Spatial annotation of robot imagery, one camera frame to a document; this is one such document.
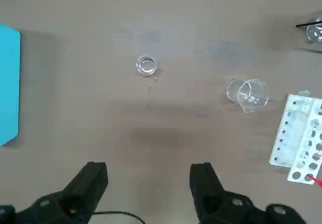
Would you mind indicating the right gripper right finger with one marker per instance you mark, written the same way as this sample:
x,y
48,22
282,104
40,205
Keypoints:
x,y
208,198

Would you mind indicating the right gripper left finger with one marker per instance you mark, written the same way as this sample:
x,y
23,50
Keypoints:
x,y
83,193

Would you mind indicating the small glass beaker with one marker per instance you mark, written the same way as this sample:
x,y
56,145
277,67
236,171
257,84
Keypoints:
x,y
147,66

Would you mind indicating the large glass beaker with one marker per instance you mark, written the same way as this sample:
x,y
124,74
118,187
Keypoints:
x,y
247,95

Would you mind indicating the white test tube rack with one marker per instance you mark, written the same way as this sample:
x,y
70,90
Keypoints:
x,y
293,133

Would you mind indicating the red plastic dropper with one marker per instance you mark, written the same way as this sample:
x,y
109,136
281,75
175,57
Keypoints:
x,y
317,181

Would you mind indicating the blue plastic bin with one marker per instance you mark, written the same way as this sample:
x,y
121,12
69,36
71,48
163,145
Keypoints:
x,y
8,83

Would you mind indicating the glass test tube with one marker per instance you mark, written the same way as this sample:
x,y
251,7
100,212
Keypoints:
x,y
304,93

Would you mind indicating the round glass flask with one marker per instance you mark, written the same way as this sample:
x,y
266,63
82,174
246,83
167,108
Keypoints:
x,y
314,32

